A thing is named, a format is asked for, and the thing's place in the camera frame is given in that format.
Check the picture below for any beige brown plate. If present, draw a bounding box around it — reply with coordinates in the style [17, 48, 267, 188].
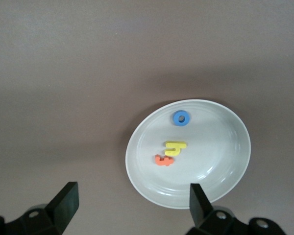
[124, 98, 251, 210]

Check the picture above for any blue foam letter o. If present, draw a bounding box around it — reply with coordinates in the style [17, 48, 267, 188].
[172, 110, 191, 127]

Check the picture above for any orange foam letter f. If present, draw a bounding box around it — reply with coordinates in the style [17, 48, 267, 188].
[154, 154, 175, 167]

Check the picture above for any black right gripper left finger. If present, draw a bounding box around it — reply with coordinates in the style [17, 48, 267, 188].
[0, 181, 79, 235]

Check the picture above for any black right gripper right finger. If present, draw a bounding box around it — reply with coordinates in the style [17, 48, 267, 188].
[190, 183, 285, 235]

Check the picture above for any yellow foam letter h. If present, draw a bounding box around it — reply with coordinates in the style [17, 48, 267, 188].
[164, 141, 188, 157]

